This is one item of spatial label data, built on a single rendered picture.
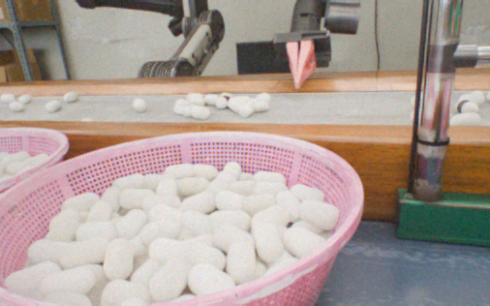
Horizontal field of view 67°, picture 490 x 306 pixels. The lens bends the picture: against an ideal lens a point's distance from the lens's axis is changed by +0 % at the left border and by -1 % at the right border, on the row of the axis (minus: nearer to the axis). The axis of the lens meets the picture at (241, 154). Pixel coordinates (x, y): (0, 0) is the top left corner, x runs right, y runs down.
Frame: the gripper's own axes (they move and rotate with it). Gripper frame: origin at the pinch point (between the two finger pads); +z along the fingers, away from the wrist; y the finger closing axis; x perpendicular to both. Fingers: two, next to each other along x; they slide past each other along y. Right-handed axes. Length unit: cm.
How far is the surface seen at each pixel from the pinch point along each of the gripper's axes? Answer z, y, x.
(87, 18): -156, -184, 96
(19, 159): 27.1, -29.4, -17.5
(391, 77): -6.5, 15.9, 6.6
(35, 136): 23.5, -29.1, -17.4
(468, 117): 14.9, 22.4, -9.8
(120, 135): 22.8, -16.9, -16.8
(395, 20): -158, 30, 120
